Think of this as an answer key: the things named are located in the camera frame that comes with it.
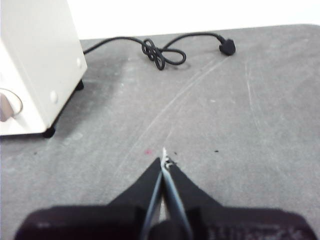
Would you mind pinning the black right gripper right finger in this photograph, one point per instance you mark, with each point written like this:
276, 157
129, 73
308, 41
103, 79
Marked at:
225, 222

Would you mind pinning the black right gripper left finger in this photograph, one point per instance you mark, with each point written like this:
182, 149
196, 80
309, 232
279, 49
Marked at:
112, 220

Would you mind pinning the cream Toshiba toaster oven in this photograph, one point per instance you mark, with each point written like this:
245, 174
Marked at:
42, 62

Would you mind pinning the round timer knob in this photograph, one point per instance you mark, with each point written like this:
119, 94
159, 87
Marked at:
10, 105

